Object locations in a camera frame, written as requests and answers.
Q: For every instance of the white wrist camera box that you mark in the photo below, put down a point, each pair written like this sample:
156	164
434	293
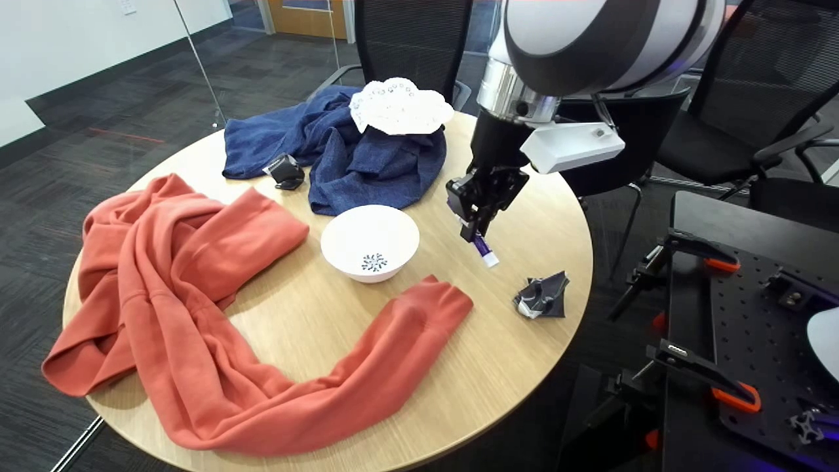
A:
570	145

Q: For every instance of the black perforated mounting board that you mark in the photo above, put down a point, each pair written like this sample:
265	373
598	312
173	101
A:
750	325

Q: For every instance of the orange cloth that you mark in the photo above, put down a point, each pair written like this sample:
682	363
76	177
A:
156	271

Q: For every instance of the white paper doily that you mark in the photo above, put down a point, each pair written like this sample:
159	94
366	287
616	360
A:
400	109

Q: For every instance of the black office chair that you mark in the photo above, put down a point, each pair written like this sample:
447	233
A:
768	72
419	40

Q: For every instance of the purple marker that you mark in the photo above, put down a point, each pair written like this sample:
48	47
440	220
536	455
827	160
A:
480	248

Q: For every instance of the blue cloth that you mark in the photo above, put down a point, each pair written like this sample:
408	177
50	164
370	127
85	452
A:
347	165

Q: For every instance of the black binder clip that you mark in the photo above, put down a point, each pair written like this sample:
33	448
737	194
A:
540	296

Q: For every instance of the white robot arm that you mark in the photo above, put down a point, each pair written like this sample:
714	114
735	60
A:
545	82

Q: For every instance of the small black clip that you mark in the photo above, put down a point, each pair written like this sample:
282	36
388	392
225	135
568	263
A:
283	170

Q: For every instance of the white bowl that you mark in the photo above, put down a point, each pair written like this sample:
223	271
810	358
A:
370	242

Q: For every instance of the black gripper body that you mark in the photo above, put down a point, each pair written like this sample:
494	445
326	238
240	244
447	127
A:
494	177

